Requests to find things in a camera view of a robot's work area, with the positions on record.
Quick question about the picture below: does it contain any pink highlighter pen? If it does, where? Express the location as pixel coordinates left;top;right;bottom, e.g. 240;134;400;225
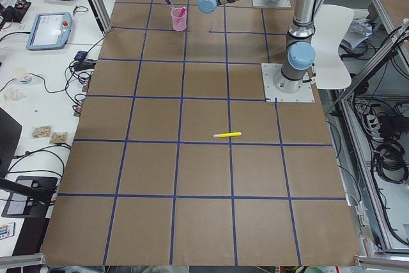
178;7;186;18

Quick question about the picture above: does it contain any purple highlighter pen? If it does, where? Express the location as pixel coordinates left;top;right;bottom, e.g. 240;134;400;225
164;0;174;10

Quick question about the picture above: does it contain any pink mesh pen cup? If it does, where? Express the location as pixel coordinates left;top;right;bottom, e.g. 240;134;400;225
171;7;187;31

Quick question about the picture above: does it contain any yellow highlighter pen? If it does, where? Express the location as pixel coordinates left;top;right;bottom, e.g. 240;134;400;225
213;132;242;139

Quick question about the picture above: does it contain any white plastic chair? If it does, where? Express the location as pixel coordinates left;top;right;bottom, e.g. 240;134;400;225
311;4;354;90

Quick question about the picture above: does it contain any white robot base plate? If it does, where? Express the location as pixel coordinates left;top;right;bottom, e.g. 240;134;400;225
261;63;315;103

